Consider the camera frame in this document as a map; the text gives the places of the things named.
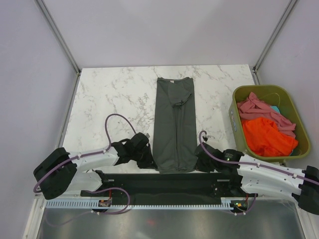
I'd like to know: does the white slotted cable duct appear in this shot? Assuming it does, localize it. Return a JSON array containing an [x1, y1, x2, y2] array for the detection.
[[44, 196, 250, 212]]

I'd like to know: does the pink t shirt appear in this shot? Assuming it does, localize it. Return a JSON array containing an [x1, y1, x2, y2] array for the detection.
[[237, 92, 296, 138]]

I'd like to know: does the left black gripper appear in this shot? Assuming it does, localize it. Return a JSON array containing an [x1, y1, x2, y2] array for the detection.
[[132, 144, 157, 169]]

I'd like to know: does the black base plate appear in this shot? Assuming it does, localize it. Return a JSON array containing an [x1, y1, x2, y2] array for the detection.
[[95, 173, 254, 206]]

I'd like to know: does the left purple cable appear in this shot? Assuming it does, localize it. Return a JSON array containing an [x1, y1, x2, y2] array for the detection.
[[33, 114, 137, 227]]

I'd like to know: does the dark grey t shirt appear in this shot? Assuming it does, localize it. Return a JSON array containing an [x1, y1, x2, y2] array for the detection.
[[153, 77, 197, 174]]

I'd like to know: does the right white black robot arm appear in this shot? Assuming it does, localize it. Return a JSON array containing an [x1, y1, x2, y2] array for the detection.
[[195, 142, 319, 215]]

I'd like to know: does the orange t shirt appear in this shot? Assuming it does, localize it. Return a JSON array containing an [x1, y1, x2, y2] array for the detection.
[[242, 117, 298, 157]]

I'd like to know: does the left aluminium frame post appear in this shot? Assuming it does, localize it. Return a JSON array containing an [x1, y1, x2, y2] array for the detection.
[[34, 0, 81, 76]]

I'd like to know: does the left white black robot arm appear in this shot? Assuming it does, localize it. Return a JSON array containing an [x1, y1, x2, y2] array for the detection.
[[33, 139, 157, 200]]

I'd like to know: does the teal cloth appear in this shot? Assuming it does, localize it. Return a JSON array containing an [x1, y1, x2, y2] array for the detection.
[[271, 106, 280, 113]]

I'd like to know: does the olive green plastic bin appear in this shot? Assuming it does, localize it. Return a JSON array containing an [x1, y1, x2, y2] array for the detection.
[[229, 85, 311, 163]]

